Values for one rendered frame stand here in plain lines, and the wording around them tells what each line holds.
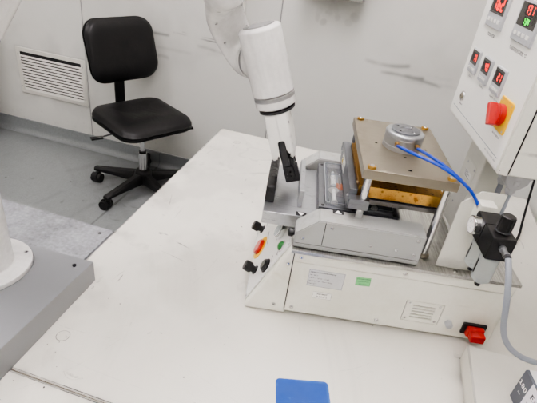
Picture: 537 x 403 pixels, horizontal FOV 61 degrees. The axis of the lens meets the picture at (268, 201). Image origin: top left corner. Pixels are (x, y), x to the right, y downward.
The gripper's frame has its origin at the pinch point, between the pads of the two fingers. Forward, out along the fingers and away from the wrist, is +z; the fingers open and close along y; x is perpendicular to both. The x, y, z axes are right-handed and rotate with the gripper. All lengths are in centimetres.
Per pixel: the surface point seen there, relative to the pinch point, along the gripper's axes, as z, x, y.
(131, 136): 24, -93, -117
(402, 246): 11.6, 20.5, 16.4
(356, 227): 5.8, 12.4, 16.3
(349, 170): -0.2, 12.6, 4.0
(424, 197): 5.0, 26.2, 10.4
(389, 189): 2.1, 19.7, 10.3
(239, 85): 23, -43, -166
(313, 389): 27.7, 0.3, 34.9
